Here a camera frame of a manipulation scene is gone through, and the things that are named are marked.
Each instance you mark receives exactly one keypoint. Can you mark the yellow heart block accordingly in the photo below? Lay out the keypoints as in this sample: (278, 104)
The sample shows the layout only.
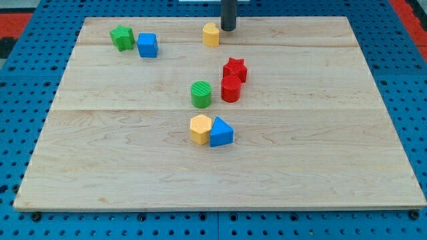
(210, 35)

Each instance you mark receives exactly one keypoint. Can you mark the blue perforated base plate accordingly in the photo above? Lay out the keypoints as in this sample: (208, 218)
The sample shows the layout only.
(32, 73)

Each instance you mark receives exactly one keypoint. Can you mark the wooden board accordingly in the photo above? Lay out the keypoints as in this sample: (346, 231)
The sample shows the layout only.
(311, 131)

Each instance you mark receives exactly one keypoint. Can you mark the blue cube block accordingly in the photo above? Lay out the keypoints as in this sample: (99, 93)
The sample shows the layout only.
(147, 45)

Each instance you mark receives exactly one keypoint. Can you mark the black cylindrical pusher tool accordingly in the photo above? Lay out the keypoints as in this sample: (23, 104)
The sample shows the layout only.
(228, 14)

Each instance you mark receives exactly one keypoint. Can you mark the green star block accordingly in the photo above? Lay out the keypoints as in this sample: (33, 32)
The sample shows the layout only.
(122, 37)

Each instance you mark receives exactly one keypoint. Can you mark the red star block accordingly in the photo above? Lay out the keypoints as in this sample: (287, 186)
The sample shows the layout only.
(236, 67)

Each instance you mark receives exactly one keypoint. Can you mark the red cylinder block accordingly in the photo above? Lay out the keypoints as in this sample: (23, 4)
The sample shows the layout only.
(231, 88)

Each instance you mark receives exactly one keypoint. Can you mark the yellow hexagon block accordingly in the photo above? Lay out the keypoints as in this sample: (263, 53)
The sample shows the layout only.
(200, 127)

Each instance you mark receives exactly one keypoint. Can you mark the green cylinder block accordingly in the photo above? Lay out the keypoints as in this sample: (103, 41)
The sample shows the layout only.
(200, 94)

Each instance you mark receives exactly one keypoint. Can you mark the blue triangle block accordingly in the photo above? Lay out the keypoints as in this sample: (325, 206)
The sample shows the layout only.
(221, 133)

